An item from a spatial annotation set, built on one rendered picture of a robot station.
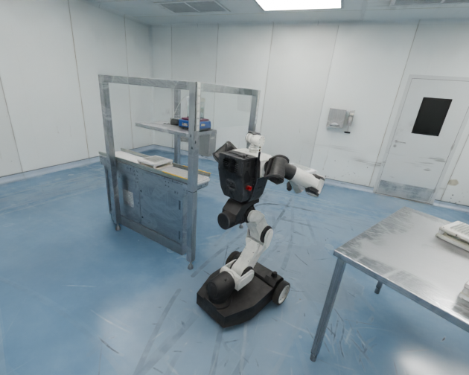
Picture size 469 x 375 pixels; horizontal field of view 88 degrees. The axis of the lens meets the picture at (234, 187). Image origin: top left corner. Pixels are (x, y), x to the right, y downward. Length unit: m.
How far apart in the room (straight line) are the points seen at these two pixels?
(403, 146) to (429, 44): 1.63
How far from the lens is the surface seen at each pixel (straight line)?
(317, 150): 5.35
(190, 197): 2.07
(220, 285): 1.83
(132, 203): 2.93
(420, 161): 5.51
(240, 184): 1.44
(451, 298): 1.47
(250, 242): 2.02
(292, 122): 5.36
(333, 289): 1.60
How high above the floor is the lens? 1.59
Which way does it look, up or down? 21 degrees down
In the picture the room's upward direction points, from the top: 5 degrees clockwise
